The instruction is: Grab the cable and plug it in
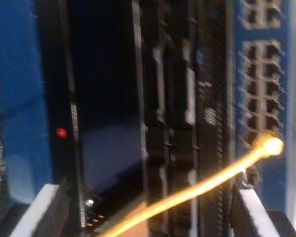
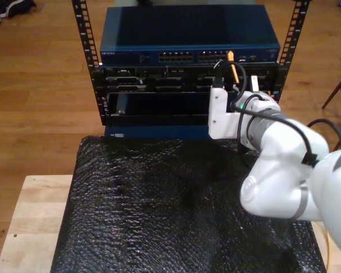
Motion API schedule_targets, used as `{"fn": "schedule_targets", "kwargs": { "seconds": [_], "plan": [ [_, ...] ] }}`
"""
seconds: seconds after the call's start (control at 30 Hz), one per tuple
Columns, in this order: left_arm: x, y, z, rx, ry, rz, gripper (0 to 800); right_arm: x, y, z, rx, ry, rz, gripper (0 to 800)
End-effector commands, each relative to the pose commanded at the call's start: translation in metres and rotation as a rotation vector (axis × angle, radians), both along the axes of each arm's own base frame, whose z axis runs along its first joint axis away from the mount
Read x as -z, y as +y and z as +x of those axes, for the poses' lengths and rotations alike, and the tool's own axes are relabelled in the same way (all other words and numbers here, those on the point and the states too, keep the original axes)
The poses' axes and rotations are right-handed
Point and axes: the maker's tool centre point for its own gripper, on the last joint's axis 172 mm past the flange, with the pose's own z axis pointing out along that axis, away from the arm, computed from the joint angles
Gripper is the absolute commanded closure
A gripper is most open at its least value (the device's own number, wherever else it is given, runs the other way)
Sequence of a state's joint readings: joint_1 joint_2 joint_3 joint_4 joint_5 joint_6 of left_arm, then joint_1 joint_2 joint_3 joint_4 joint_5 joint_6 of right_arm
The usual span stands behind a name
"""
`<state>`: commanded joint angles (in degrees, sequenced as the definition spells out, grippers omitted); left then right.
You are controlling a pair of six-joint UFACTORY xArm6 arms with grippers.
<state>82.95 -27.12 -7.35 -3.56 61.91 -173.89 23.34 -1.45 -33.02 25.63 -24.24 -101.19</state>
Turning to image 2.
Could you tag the dark wooden chair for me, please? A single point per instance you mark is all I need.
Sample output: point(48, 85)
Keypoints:
point(337, 88)

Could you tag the black rack server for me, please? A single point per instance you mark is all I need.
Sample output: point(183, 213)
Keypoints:
point(159, 82)

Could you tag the blue metal base panel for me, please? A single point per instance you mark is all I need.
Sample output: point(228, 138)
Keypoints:
point(159, 132)

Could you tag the black bubble mat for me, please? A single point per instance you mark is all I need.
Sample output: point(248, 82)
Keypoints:
point(159, 227)

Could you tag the dark shoe with white sole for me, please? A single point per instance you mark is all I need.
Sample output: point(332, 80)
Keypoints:
point(17, 7)

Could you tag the black perforated rack post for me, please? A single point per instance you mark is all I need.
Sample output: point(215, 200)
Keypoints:
point(85, 28)
point(295, 22)

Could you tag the blue network switch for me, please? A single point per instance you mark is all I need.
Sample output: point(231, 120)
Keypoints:
point(187, 28)

